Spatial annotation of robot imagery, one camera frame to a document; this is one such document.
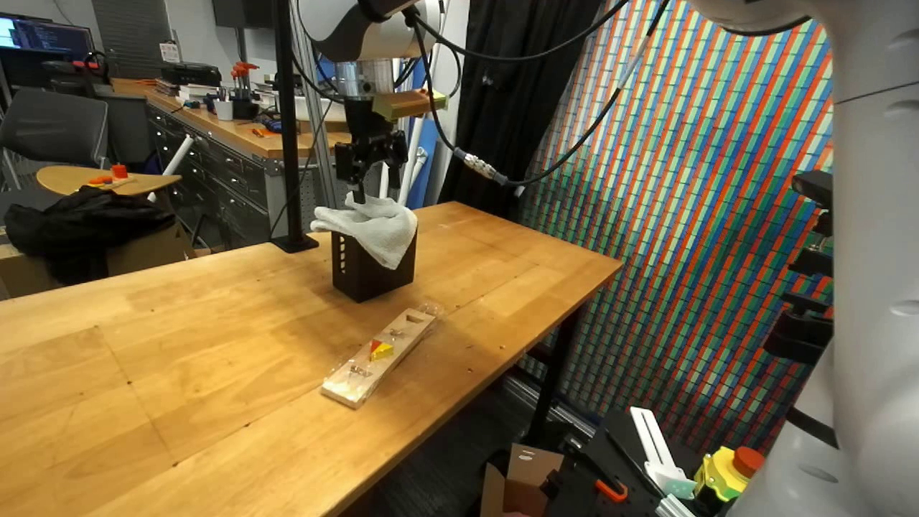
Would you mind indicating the black bag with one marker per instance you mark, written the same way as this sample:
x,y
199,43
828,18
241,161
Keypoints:
x,y
87,224

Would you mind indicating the wooden puzzle board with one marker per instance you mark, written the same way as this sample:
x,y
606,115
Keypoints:
x,y
378,358

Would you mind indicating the black flat device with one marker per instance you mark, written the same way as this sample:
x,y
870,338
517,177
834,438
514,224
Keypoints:
x,y
189,74

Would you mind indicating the black camera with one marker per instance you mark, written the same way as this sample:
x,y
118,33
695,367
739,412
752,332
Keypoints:
x,y
814,187

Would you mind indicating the wooden workbench with drawers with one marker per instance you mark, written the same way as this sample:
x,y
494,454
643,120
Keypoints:
x,y
240,144

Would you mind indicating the yellow red emergency stop button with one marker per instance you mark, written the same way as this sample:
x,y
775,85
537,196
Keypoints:
x,y
721,476

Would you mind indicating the blue panel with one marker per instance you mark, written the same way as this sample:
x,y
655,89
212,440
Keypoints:
x,y
422,161

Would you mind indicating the small orange object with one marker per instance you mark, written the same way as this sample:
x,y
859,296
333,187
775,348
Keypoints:
x,y
116,173

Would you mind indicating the white pole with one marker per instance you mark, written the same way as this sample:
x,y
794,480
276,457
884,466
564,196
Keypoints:
x,y
388,187

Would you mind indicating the white terry cloth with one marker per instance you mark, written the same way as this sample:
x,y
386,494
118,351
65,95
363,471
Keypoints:
x,y
378,227

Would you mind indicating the computer monitor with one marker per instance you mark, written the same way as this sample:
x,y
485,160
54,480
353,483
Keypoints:
x,y
43,36

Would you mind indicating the red tool on stand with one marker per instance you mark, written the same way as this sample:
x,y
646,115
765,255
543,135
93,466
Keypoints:
x,y
244,88

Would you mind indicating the black table leg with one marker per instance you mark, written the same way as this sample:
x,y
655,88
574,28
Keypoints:
x,y
554,382

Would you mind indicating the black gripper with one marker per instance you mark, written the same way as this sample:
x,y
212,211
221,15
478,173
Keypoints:
x,y
363,120

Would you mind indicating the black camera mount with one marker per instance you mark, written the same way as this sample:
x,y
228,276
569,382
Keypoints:
x,y
798,332

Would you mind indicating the round wooden side table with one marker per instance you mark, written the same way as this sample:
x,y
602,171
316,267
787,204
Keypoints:
x,y
66,180

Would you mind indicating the small cardboard box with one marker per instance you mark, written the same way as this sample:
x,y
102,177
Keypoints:
x,y
521,468

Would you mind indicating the white metal bracket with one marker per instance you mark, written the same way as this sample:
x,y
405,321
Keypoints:
x,y
655,450

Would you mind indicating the black upright pole stand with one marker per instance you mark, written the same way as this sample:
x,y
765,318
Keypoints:
x,y
289,125

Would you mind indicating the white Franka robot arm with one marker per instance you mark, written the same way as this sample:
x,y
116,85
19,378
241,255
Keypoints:
x,y
870,289

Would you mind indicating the tan wrist camera box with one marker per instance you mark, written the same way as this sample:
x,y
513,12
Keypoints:
x,y
411,105

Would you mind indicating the black perforated box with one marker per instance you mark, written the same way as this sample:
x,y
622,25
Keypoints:
x,y
359,276

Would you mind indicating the black curtain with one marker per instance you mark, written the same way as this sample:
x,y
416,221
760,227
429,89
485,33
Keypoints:
x,y
498,105

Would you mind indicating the grey office chair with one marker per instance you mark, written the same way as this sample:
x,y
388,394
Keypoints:
x,y
52,125

